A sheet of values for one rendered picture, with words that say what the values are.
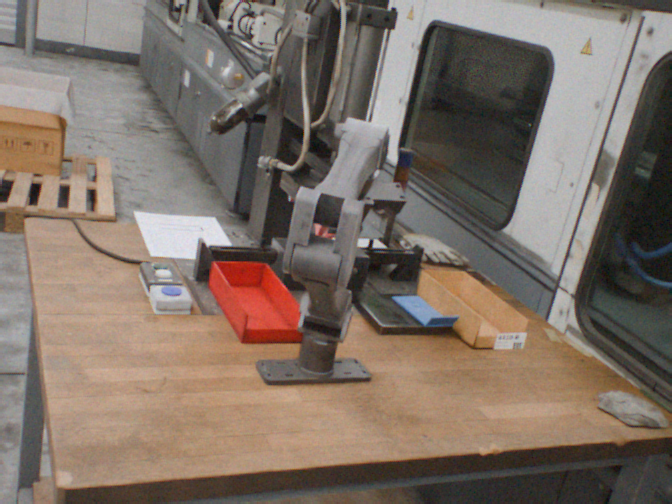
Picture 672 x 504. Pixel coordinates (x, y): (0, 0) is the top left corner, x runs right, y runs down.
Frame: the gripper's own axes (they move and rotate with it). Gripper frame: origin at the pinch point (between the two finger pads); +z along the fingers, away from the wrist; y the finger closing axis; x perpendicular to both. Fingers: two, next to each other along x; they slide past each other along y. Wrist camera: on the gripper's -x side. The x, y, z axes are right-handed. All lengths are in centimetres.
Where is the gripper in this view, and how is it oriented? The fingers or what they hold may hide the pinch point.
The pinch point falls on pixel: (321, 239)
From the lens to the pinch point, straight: 140.9
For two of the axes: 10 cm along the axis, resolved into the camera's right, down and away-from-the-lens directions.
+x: -9.0, -0.3, -4.4
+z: -3.6, 6.1, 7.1
